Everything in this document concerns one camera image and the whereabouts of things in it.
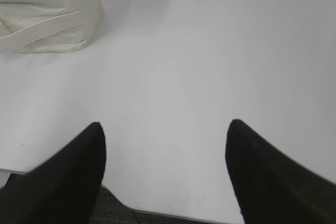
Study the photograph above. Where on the cream white zipper bag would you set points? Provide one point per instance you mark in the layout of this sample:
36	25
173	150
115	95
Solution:
48	26

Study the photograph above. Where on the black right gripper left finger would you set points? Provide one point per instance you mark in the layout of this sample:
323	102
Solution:
63	189

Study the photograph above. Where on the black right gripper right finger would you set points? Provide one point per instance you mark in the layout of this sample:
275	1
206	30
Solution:
269	186

